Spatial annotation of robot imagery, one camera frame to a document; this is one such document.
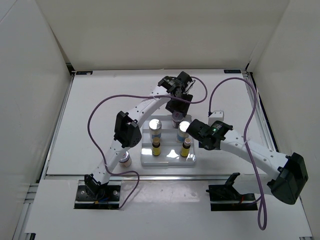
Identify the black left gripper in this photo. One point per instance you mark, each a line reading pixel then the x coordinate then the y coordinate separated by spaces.
pixel 183 108

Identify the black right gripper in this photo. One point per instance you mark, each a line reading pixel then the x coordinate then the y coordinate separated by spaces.
pixel 200 145

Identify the white-lid spice jar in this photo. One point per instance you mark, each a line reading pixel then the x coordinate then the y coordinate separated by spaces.
pixel 125 160
pixel 177 117

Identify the silver-lid shaker bottle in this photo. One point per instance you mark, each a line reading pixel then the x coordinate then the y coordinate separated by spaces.
pixel 155 128
pixel 182 132

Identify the yellow cork-top bottle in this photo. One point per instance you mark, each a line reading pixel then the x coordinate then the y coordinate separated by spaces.
pixel 185 149
pixel 156 146

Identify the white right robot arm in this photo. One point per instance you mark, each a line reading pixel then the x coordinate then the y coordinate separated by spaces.
pixel 288 173

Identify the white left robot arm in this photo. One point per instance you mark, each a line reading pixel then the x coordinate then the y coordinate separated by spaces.
pixel 169 90

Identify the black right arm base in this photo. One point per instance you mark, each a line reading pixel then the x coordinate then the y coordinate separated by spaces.
pixel 226 199

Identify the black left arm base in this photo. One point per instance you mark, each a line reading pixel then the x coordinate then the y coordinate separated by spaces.
pixel 107 199

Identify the white divided plastic tray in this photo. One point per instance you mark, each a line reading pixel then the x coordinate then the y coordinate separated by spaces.
pixel 170 148

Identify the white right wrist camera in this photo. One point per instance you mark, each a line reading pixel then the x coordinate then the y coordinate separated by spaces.
pixel 217 115

